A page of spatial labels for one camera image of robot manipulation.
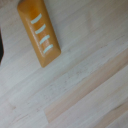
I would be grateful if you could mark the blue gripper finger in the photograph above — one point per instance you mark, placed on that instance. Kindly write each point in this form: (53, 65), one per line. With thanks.
(1, 48)

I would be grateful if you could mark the orange block with white stripes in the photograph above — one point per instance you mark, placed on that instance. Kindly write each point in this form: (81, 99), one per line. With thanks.
(40, 33)

